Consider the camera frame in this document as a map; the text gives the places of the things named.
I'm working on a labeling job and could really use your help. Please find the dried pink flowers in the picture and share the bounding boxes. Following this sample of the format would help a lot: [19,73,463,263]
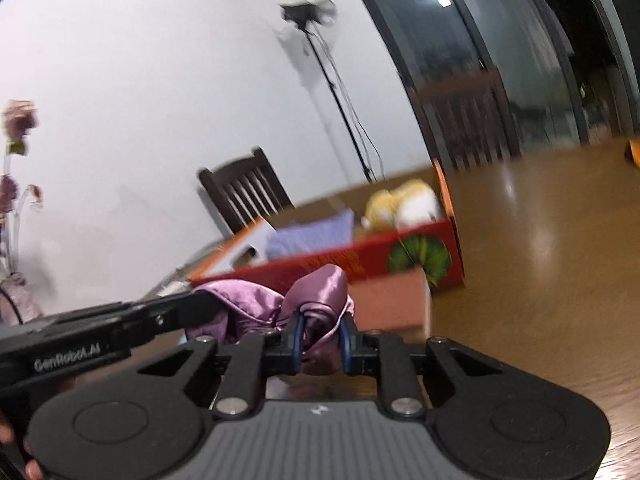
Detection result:
[0,100,48,326]

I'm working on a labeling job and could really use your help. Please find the sliding glass door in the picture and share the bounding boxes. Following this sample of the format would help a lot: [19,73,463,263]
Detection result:
[340,0,640,161]

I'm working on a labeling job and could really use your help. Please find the lavender cloth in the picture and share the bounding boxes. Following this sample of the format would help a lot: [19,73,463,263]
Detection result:
[265,210,356,261]

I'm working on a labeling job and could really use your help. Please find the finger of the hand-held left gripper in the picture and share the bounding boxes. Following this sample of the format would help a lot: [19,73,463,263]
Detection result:
[125,289,230,335]

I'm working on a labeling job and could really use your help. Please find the black studio light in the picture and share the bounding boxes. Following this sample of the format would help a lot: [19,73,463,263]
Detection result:
[279,0,337,28]

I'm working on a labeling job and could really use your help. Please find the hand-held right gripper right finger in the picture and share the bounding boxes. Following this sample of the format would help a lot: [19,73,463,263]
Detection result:
[337,317,503,418]

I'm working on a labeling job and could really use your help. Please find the red cardboard box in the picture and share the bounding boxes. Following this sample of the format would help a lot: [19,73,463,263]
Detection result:
[187,160,466,291]

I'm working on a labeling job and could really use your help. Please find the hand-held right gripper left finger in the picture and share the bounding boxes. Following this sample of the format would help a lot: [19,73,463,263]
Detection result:
[137,312,306,418]

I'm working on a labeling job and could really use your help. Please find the purple satin cloth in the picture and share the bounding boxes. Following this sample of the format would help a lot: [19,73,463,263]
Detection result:
[187,265,356,376]

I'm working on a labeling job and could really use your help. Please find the dark wooden chair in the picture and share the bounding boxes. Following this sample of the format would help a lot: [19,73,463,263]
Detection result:
[197,146,296,236]
[415,72,522,173]

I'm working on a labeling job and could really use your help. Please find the person's left hand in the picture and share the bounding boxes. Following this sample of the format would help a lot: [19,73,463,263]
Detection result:
[0,407,46,480]

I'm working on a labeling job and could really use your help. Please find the black light stand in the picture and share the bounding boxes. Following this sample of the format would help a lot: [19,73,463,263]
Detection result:
[299,25,382,183]

